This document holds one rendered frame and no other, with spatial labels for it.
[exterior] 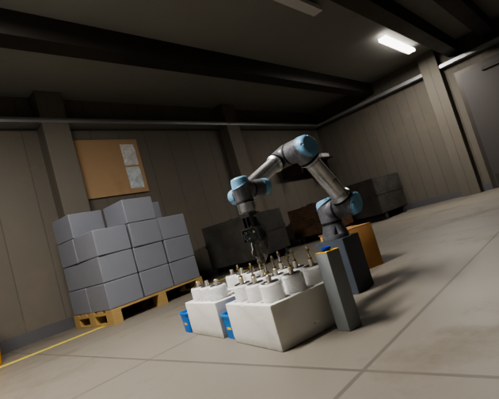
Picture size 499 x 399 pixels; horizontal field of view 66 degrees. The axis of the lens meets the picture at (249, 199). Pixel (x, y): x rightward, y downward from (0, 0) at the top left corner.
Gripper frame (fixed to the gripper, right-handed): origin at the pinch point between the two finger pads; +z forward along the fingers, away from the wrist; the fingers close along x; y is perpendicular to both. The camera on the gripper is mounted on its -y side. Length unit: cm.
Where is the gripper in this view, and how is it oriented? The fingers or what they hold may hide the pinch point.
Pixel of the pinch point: (263, 259)
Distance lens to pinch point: 160.7
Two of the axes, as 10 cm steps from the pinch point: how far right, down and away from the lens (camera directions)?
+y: -3.2, 0.2, -9.5
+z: 2.8, 9.6, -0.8
